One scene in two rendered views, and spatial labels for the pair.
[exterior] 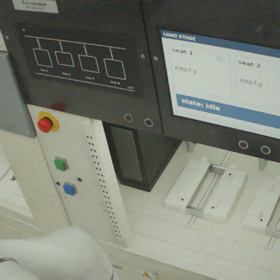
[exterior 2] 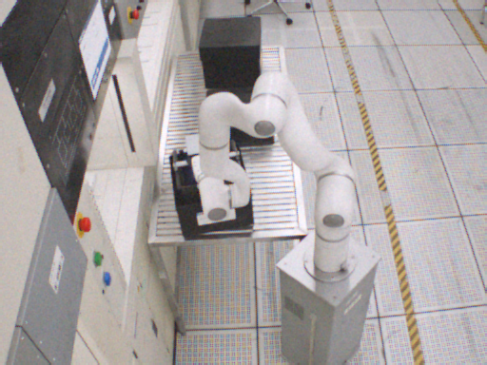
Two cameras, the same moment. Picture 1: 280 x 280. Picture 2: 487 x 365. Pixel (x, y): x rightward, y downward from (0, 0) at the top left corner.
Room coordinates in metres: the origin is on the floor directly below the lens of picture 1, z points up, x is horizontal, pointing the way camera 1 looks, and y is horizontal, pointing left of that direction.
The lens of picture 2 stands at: (1.24, 1.23, 2.41)
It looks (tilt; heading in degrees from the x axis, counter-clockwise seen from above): 46 degrees down; 237
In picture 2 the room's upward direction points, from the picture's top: 6 degrees counter-clockwise
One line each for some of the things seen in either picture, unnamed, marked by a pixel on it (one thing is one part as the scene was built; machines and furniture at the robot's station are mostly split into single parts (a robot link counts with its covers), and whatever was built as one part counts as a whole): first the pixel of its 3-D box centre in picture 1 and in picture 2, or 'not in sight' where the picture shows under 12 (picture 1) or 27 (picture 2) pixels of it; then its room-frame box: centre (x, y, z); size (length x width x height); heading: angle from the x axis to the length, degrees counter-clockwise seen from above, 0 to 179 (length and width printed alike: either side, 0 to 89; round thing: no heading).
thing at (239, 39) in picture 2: not in sight; (232, 51); (-0.05, -0.76, 0.89); 0.29 x 0.29 x 0.25; 50
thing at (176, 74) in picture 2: not in sight; (234, 182); (0.22, -0.45, 0.38); 1.30 x 0.60 x 0.76; 54
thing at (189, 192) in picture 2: not in sight; (208, 174); (0.54, -0.10, 0.93); 0.24 x 0.20 x 0.32; 154
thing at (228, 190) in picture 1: (207, 189); not in sight; (1.18, -0.19, 0.89); 0.22 x 0.21 x 0.04; 144
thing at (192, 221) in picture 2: not in sight; (210, 189); (0.54, -0.10, 0.85); 0.28 x 0.28 x 0.17; 64
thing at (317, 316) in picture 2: not in sight; (324, 313); (0.38, 0.40, 0.38); 0.28 x 0.28 x 0.76; 9
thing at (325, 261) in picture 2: not in sight; (331, 245); (0.38, 0.40, 0.85); 0.19 x 0.19 x 0.18
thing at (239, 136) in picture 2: not in sight; (238, 112); (0.18, -0.42, 0.83); 0.29 x 0.29 x 0.13; 55
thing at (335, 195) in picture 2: not in sight; (334, 212); (0.40, 0.42, 1.07); 0.19 x 0.12 x 0.24; 44
